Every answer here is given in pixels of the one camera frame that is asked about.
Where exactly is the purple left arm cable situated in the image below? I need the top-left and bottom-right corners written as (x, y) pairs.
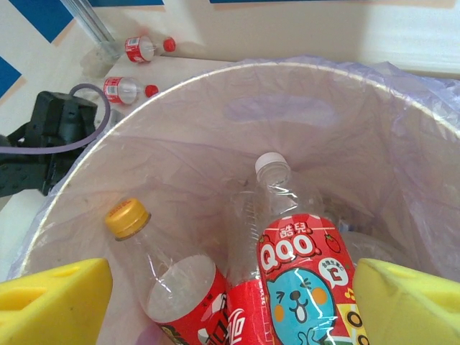
top-left (0, 83), bottom-right (111, 155)

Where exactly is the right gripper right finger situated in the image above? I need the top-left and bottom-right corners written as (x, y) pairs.
top-left (353, 257), bottom-right (460, 345)

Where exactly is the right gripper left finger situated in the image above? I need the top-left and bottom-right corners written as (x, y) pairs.
top-left (0, 257), bottom-right (114, 345)

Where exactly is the white bin with plastic liner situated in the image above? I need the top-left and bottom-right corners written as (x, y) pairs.
top-left (6, 53), bottom-right (460, 345)

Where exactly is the clear cola bottle red cap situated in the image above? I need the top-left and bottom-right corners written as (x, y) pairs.
top-left (102, 75), bottom-right (160, 106)
top-left (93, 34), bottom-right (177, 65)
top-left (226, 188), bottom-right (277, 345)

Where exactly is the red Qoo label bottle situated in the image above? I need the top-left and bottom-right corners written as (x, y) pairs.
top-left (254, 152), bottom-right (369, 345)

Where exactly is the clear bottle large red label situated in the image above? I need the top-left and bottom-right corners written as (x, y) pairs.
top-left (104, 197), bottom-right (231, 345)

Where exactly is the white round bin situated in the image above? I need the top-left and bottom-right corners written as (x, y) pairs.
top-left (6, 63), bottom-right (460, 345)

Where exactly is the aluminium frame post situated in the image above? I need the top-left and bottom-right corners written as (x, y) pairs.
top-left (59, 0), bottom-right (119, 60)

